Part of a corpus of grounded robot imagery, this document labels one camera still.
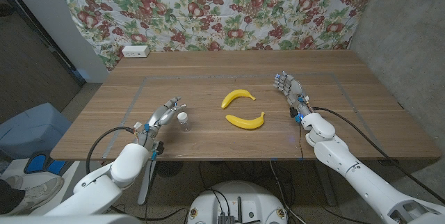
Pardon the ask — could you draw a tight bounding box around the black door frame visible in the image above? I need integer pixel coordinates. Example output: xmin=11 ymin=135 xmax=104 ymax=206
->
xmin=0 ymin=0 xmax=87 ymax=86

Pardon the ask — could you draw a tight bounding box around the grey sneaker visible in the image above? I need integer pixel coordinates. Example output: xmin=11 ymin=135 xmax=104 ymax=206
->
xmin=2 ymin=174 xmax=24 ymax=190
xmin=10 ymin=176 xmax=65 ymax=216

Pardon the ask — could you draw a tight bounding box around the white table leg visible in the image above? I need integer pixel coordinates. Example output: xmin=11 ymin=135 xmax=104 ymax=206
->
xmin=137 ymin=159 xmax=157 ymax=206

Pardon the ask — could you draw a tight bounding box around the white power strip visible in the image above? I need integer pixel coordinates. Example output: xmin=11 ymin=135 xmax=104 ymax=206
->
xmin=121 ymin=45 xmax=151 ymax=58

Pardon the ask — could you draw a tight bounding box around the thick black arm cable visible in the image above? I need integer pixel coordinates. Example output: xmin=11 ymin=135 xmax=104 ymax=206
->
xmin=86 ymin=126 xmax=188 ymax=221
xmin=311 ymin=106 xmax=445 ymax=205

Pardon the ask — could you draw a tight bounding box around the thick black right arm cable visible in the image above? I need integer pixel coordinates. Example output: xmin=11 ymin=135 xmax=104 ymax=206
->
xmin=311 ymin=106 xmax=445 ymax=205

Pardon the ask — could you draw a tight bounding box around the blue padded black object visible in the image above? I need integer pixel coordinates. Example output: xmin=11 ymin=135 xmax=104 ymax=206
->
xmin=23 ymin=152 xmax=67 ymax=176

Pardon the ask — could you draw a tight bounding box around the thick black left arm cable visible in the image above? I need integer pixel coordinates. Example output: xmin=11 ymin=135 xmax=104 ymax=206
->
xmin=86 ymin=126 xmax=188 ymax=221

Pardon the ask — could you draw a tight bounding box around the black round fan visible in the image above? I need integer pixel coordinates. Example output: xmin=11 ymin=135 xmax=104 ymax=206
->
xmin=156 ymin=161 xmax=184 ymax=179

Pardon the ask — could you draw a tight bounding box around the white robot torso base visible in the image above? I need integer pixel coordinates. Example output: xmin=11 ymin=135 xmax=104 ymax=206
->
xmin=187 ymin=181 xmax=289 ymax=224

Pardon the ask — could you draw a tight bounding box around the floral fruit print backdrop cloth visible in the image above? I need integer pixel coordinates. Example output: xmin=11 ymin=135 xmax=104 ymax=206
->
xmin=48 ymin=0 xmax=382 ymax=72

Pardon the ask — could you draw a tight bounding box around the clear medicine bottle white cap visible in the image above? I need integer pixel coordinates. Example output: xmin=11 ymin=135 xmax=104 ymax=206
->
xmin=177 ymin=111 xmax=191 ymax=133

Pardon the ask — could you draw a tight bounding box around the yellow toy banana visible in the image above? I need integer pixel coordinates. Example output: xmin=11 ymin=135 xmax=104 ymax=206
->
xmin=220 ymin=89 xmax=257 ymax=110
xmin=225 ymin=111 xmax=266 ymax=130

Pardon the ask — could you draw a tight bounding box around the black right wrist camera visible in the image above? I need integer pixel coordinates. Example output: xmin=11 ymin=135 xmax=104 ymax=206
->
xmin=289 ymin=107 xmax=302 ymax=123

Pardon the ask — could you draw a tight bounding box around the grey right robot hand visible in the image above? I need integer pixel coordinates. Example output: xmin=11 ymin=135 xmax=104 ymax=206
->
xmin=273 ymin=71 xmax=312 ymax=115

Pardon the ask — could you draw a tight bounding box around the white floor board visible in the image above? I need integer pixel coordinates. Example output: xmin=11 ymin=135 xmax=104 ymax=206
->
xmin=0 ymin=157 xmax=81 ymax=217

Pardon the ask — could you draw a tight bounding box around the white robot chest panel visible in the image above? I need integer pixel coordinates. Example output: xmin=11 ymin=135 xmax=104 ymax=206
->
xmin=0 ymin=214 xmax=142 ymax=224

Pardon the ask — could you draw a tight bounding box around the grey table leg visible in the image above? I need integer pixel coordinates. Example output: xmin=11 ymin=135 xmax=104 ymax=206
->
xmin=318 ymin=166 xmax=339 ymax=207

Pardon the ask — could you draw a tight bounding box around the dark trouser leg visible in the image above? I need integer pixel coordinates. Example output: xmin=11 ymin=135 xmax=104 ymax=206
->
xmin=0 ymin=178 xmax=26 ymax=214

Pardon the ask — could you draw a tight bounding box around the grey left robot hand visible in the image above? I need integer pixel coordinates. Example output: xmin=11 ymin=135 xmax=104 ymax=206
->
xmin=146 ymin=96 xmax=188 ymax=135

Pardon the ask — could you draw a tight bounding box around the blue-grey storage box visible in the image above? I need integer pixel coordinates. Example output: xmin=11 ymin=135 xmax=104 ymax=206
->
xmin=0 ymin=102 xmax=72 ymax=161

